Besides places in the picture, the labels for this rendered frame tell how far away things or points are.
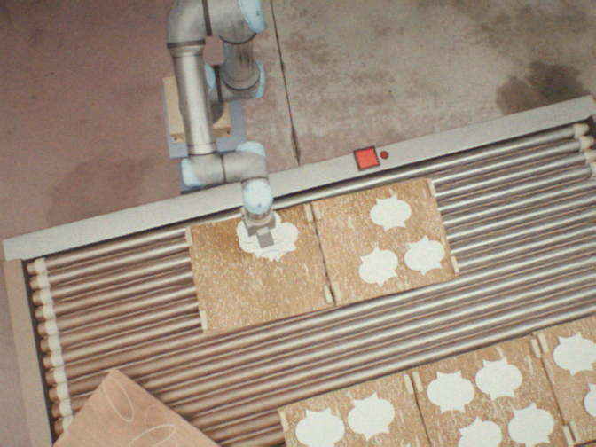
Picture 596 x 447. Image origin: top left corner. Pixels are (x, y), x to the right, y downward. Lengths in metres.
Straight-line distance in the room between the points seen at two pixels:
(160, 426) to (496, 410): 1.00
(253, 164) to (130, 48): 1.92
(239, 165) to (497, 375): 1.03
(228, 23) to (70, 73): 1.95
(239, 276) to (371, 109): 1.53
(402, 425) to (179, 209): 0.97
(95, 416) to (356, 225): 0.97
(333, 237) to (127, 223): 0.67
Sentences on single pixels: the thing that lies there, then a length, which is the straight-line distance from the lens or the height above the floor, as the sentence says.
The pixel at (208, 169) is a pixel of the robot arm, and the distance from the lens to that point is 1.62.
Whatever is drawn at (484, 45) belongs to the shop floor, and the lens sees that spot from 3.59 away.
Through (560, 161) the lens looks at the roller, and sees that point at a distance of 2.34.
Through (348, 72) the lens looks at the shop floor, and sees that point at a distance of 3.34.
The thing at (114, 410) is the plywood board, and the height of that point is 1.04.
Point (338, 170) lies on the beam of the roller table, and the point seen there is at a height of 0.91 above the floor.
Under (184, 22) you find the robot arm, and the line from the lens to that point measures 1.58.
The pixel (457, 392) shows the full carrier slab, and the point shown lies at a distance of 2.02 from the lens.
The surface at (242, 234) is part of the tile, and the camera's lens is 1.86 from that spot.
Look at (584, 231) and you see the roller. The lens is 2.30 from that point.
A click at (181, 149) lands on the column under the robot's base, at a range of 2.20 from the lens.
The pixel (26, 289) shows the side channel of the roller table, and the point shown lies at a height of 0.95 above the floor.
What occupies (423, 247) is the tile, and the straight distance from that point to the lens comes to 2.05.
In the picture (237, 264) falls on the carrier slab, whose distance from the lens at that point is 1.99.
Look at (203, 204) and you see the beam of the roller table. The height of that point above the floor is 0.92.
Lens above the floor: 2.88
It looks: 74 degrees down
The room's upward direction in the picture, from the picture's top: 11 degrees clockwise
